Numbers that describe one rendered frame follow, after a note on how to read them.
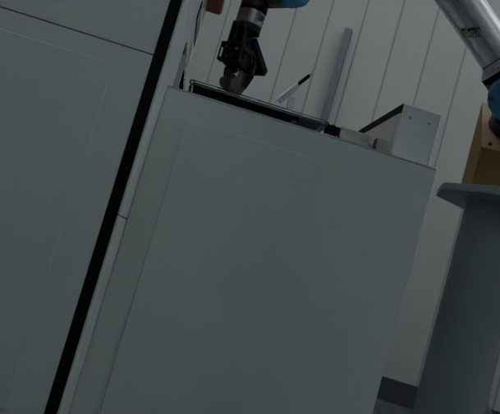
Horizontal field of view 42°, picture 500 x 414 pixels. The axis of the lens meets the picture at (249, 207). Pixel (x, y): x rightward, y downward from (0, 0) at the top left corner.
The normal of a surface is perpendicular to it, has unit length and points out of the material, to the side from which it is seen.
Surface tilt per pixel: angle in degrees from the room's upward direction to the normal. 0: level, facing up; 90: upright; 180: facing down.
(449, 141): 90
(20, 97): 90
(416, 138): 90
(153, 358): 90
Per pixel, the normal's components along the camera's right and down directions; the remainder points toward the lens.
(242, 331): 0.11, -0.06
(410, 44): -0.14, -0.13
